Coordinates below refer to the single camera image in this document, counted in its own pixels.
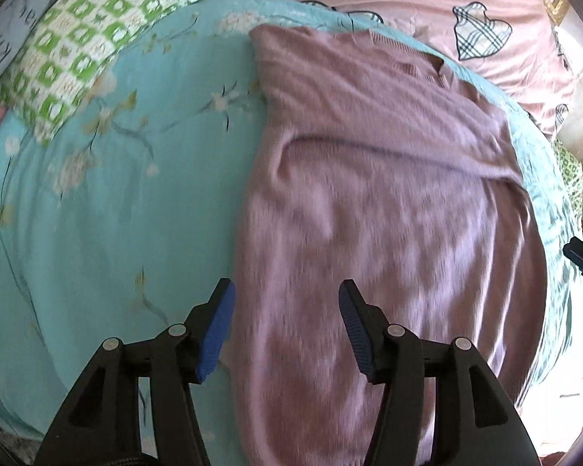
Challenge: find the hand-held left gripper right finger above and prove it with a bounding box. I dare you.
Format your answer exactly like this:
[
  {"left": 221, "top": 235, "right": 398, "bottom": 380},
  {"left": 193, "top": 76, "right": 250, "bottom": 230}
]
[{"left": 339, "top": 280, "right": 540, "bottom": 466}]

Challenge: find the grey lettered pillow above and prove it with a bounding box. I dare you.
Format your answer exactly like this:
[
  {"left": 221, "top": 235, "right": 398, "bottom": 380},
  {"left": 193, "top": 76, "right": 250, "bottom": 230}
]
[{"left": 0, "top": 0, "right": 93, "bottom": 98}]

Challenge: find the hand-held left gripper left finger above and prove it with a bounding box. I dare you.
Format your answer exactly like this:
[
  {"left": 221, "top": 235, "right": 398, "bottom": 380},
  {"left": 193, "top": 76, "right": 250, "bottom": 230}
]
[{"left": 34, "top": 278, "right": 236, "bottom": 466}]

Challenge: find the green patterned cloth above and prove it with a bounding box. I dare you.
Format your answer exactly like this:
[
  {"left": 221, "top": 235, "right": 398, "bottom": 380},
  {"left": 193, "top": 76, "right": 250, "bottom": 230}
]
[{"left": 556, "top": 138, "right": 583, "bottom": 195}]

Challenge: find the teal floral bedsheet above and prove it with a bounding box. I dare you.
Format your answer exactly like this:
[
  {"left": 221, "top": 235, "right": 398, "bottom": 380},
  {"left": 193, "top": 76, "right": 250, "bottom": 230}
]
[{"left": 0, "top": 0, "right": 583, "bottom": 447}]

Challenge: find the mauve knit sweater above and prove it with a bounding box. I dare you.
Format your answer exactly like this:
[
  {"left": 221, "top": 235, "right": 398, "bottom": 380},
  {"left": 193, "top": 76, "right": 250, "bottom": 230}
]
[{"left": 226, "top": 26, "right": 549, "bottom": 466}]

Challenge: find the green checked pillow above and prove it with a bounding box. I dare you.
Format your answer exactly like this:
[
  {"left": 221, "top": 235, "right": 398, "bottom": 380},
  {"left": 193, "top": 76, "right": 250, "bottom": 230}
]
[{"left": 0, "top": 0, "right": 206, "bottom": 146}]

